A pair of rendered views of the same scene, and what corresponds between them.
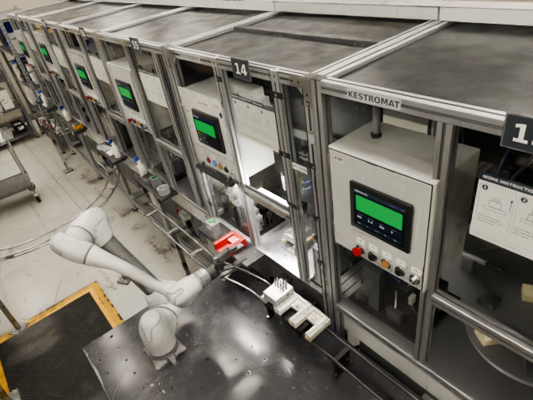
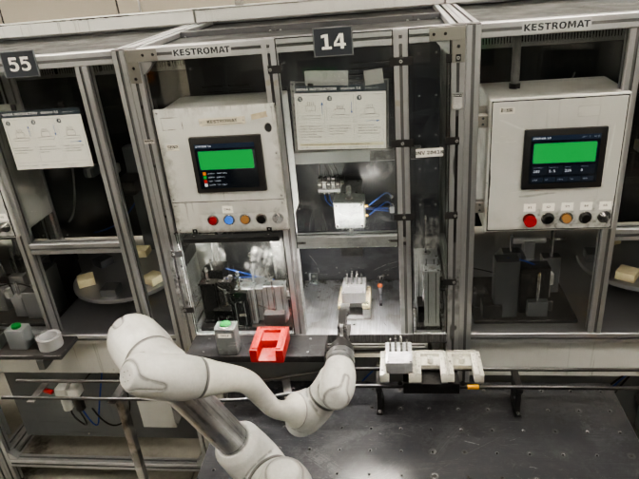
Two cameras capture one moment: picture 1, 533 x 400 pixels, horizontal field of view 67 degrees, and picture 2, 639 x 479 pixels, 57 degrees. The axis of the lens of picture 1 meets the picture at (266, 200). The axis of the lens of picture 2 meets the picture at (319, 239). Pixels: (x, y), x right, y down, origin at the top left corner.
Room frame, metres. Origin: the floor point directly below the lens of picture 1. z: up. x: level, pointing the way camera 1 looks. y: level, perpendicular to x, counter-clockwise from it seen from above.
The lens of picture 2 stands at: (0.46, 1.47, 2.24)
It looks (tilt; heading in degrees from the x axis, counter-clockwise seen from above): 25 degrees down; 313
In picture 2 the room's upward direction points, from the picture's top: 5 degrees counter-clockwise
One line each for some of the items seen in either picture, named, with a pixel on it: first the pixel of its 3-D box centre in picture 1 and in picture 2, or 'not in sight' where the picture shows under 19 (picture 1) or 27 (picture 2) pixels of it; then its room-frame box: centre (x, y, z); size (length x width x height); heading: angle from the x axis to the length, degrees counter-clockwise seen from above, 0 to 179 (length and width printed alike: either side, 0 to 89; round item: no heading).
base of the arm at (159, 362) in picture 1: (165, 349); not in sight; (1.39, 0.67, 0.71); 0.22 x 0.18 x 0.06; 34
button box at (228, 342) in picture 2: (214, 228); (228, 335); (2.02, 0.35, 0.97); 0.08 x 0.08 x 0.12; 34
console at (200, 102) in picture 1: (225, 126); (231, 162); (2.09, 0.15, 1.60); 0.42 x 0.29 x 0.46; 34
